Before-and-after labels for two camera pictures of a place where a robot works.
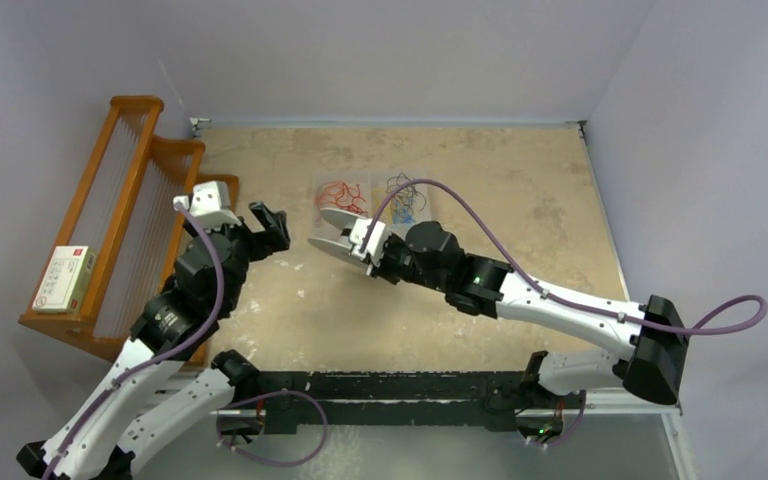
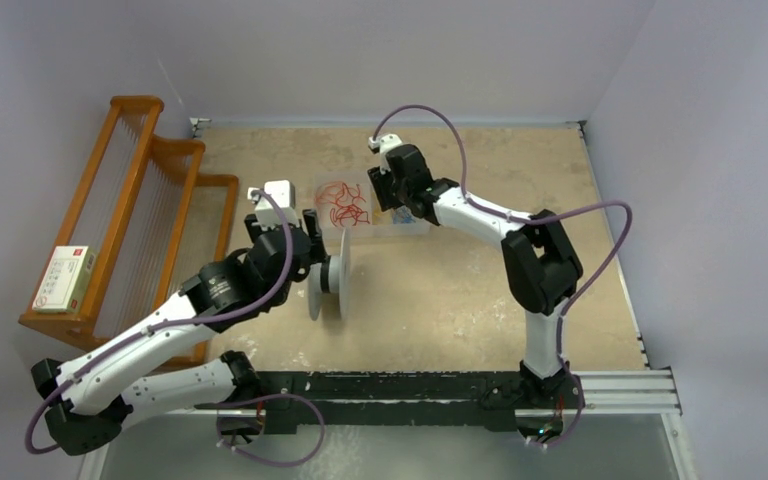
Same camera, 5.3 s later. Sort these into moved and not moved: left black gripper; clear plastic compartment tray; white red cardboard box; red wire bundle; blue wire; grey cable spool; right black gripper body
Moved: left black gripper; right black gripper body; grey cable spool
Not moved: red wire bundle; blue wire; white red cardboard box; clear plastic compartment tray
